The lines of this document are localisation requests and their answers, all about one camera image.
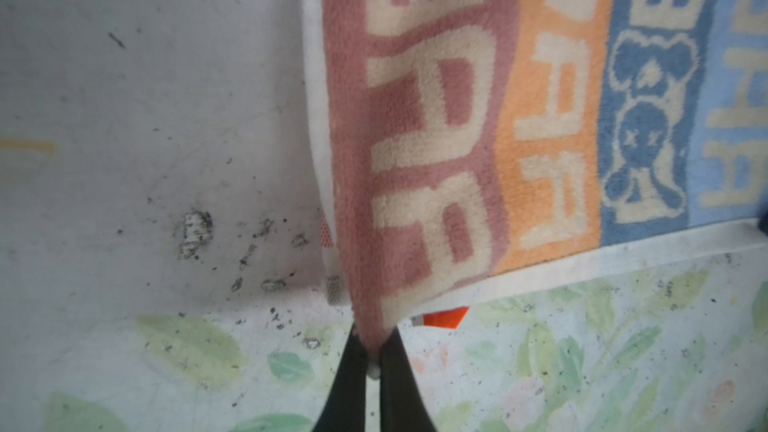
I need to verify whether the striped rabbit lettering towel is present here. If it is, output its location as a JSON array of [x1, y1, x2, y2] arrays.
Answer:
[[301, 0, 767, 352]]

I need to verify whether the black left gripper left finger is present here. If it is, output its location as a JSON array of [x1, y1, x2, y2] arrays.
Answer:
[[313, 325, 368, 432]]

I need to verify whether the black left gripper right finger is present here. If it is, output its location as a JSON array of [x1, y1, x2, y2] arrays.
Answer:
[[379, 328, 437, 432]]

